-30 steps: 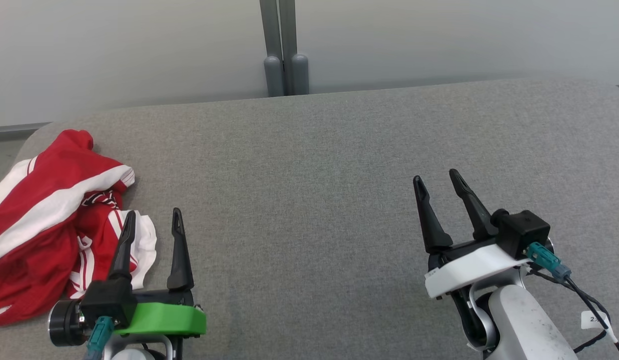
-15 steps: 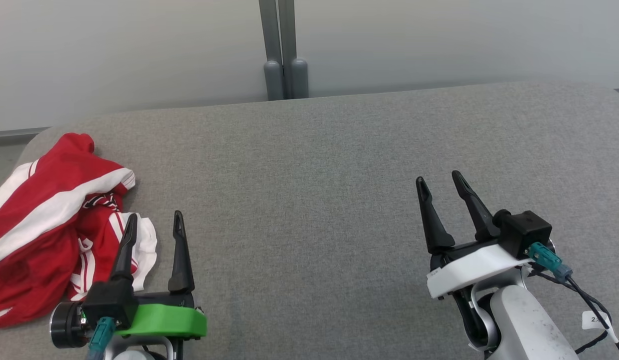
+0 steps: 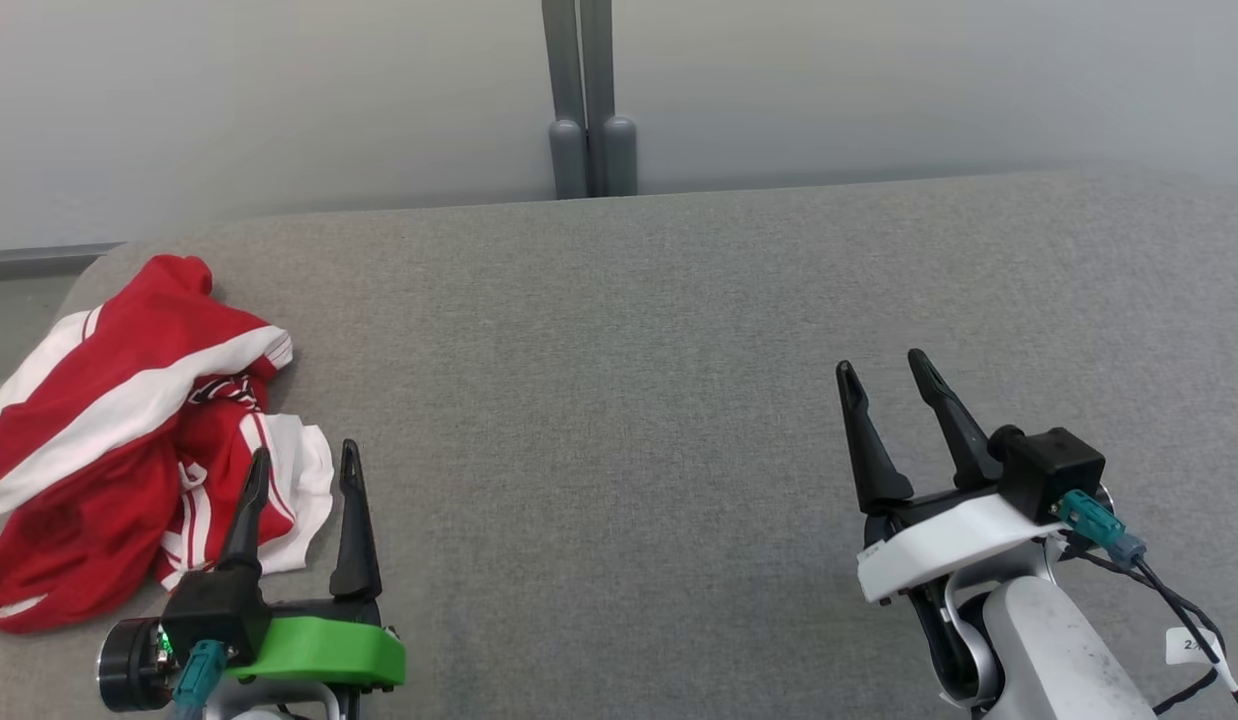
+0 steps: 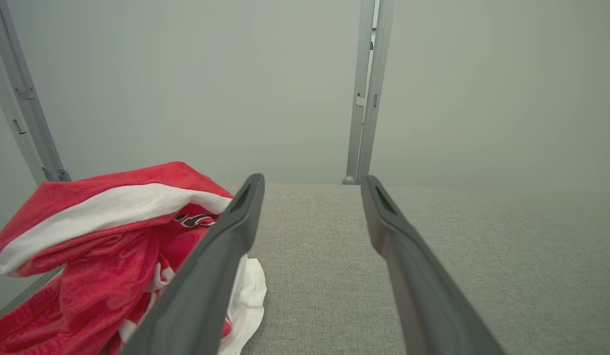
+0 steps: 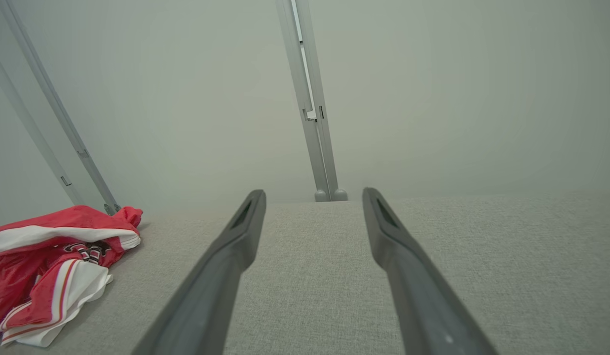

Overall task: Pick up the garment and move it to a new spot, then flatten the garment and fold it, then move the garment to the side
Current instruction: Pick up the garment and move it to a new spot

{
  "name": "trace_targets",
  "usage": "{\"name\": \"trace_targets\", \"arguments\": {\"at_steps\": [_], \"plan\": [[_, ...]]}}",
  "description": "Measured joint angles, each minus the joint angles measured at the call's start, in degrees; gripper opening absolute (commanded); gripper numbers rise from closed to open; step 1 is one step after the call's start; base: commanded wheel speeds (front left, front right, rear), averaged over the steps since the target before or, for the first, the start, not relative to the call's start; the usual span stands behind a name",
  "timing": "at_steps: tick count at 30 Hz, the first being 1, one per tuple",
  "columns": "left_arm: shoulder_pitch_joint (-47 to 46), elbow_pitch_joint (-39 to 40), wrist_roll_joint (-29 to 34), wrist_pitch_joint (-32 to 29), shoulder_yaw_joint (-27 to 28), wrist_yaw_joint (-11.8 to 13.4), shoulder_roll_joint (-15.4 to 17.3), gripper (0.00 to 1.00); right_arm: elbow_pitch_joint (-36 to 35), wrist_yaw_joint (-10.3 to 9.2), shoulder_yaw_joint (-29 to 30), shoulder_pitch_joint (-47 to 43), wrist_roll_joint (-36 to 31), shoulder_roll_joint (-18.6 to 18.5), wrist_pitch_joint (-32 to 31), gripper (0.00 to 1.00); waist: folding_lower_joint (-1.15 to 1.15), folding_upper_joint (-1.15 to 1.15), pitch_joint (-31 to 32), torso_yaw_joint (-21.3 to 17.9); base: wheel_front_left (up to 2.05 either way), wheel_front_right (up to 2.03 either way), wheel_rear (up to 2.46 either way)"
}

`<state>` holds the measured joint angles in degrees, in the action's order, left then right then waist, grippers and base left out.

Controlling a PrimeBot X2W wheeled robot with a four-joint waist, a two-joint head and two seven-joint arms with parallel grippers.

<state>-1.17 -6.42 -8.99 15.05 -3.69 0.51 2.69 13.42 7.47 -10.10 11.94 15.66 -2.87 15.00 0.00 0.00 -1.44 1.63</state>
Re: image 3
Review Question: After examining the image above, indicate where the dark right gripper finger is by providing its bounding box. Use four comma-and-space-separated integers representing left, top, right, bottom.
907, 349, 1005, 493
836, 361, 915, 516

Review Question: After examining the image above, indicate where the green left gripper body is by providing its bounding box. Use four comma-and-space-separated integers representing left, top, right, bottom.
224, 596, 407, 720

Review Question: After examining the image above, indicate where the right camera cable teal plug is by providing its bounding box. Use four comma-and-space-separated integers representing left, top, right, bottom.
1059, 490, 1238, 720

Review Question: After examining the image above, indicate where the camera cable teal plug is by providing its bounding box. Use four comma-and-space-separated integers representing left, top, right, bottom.
171, 640, 228, 720
1059, 490, 1238, 720

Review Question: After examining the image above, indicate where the left camera cable teal plug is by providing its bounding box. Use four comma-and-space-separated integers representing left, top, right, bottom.
171, 640, 228, 720

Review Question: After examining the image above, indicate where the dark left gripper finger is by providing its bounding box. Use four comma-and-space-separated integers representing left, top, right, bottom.
219, 447, 272, 573
329, 440, 383, 601

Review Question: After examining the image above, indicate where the white right cable tag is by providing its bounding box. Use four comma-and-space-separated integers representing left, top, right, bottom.
1166, 627, 1226, 667

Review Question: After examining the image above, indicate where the grey metal floor rail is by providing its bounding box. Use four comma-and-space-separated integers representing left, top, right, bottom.
0, 242, 127, 282

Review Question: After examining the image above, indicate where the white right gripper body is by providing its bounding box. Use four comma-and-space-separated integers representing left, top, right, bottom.
857, 488, 1065, 605

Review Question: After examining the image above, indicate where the grey metal post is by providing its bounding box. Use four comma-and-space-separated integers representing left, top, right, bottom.
541, 0, 590, 200
579, 0, 640, 198

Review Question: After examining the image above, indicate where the red white basketball jersey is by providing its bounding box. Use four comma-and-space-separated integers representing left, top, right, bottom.
0, 375, 336, 633

